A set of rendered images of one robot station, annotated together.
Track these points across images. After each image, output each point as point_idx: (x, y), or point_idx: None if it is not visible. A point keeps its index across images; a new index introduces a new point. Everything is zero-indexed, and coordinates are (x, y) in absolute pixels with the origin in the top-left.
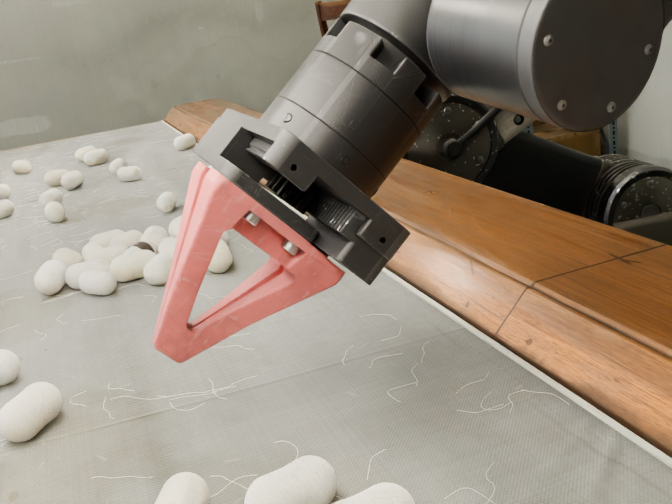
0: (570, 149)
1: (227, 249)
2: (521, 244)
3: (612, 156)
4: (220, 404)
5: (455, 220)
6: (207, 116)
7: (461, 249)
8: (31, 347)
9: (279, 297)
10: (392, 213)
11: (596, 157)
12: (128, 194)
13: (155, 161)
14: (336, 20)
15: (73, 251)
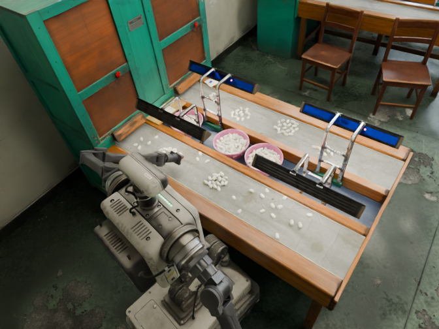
0: (191, 277)
1: (203, 181)
2: (170, 184)
3: (184, 293)
4: (186, 166)
5: (179, 188)
6: (292, 255)
7: (176, 183)
8: (210, 166)
9: None
10: (187, 190)
11: (186, 285)
12: (252, 204)
13: (274, 226)
14: (172, 155)
15: (223, 177)
